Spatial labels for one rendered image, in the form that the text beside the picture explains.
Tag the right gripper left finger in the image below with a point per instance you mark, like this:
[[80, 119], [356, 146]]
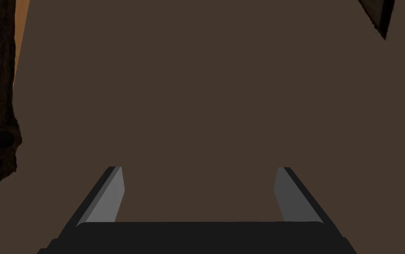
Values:
[[106, 199]]

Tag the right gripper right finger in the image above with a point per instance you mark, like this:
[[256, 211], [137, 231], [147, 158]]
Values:
[[295, 199]]

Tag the dark brown pointed shape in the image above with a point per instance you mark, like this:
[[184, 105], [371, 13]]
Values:
[[380, 12]]

